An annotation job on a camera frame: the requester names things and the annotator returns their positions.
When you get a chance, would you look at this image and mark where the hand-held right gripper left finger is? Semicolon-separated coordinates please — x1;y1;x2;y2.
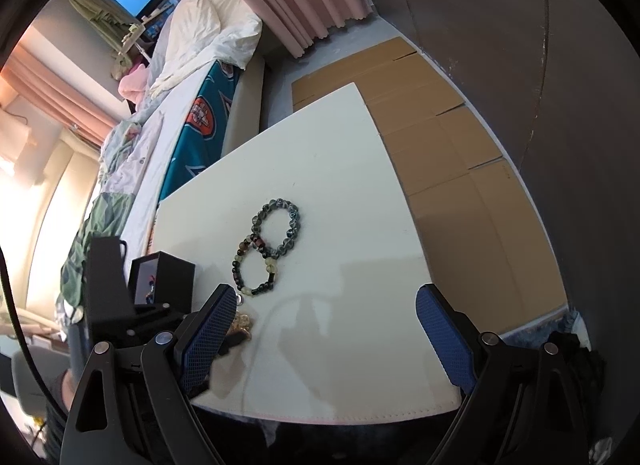
60;284;238;465

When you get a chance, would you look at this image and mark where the flattened cardboard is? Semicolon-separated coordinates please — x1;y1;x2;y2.
291;36;569;334

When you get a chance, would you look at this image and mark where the black jewelry box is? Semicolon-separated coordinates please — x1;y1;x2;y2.
127;252;197;317

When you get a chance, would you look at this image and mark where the white duvet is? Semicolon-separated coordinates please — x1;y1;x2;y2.
149;0;264;96

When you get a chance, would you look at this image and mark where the person's left forearm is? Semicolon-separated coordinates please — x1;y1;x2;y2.
47;367;81;427

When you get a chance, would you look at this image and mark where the white drying rack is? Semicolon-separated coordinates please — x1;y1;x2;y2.
116;20;152;54

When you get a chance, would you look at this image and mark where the multicolour bead bracelet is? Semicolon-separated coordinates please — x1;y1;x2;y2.
230;232;279;297

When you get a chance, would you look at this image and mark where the bed with teal printed sheet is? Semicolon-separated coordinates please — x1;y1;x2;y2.
60;57;266;307

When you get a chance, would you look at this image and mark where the green hanging garment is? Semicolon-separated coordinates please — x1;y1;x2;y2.
69;0;134;46

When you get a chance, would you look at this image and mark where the dark grey bead bracelet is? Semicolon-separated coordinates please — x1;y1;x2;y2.
251;198;301;259

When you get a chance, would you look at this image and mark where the green floral quilt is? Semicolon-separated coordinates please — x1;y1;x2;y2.
60;112;167;309

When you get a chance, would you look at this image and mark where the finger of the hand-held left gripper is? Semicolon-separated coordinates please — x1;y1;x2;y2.
219;332;251;357

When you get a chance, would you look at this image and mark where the yellow bead bracelet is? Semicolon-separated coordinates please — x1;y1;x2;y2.
228;312;256;342

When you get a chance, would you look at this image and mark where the white low table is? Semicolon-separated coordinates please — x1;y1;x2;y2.
152;82;463;427

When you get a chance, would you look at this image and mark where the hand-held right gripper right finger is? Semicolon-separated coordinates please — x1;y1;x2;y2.
415;283;591;465

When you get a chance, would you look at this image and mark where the cream padded headboard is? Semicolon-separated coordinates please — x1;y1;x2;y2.
0;135;101;307

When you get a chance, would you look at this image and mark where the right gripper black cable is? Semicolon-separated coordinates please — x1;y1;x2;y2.
0;249;69;417

